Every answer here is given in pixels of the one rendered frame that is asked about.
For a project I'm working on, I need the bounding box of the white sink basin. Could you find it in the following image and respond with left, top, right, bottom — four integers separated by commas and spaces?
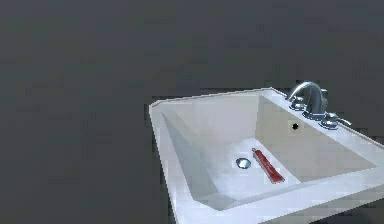
148, 87, 384, 224

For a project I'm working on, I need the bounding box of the chrome sink drain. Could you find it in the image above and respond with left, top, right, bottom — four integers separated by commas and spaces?
235, 157, 252, 170

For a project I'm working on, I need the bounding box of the red tube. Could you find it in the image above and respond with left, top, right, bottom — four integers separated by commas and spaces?
251, 147, 286, 185

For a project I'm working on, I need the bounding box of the chrome sink faucet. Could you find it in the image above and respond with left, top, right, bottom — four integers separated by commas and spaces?
285, 80, 353, 130

